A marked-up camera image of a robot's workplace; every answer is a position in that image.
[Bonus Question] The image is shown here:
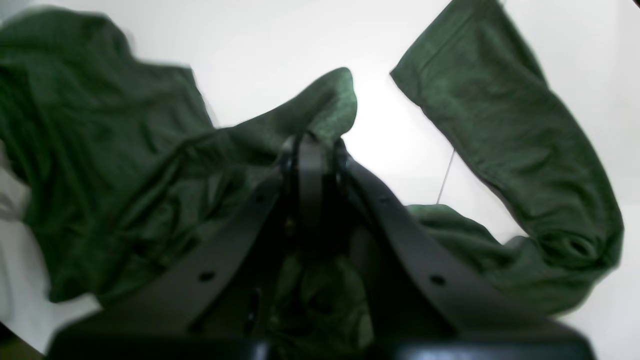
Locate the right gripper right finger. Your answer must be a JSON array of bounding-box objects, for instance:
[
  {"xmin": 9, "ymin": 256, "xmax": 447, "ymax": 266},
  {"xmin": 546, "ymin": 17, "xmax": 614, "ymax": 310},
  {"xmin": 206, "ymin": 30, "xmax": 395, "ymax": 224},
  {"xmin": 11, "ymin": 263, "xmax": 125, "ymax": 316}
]
[{"xmin": 333, "ymin": 140, "xmax": 595, "ymax": 360}]

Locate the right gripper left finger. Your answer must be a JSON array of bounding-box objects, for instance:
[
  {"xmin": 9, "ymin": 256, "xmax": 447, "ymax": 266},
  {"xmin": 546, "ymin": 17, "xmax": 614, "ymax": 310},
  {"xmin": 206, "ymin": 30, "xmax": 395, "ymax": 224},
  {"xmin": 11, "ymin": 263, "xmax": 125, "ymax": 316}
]
[{"xmin": 47, "ymin": 133, "xmax": 323, "ymax": 360}]

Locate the dark green t-shirt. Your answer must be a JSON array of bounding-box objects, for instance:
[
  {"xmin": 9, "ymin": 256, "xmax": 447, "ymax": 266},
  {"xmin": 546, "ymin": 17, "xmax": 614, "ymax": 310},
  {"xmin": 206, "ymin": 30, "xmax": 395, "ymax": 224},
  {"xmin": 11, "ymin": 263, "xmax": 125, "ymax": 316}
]
[{"xmin": 1, "ymin": 0, "xmax": 624, "ymax": 360}]

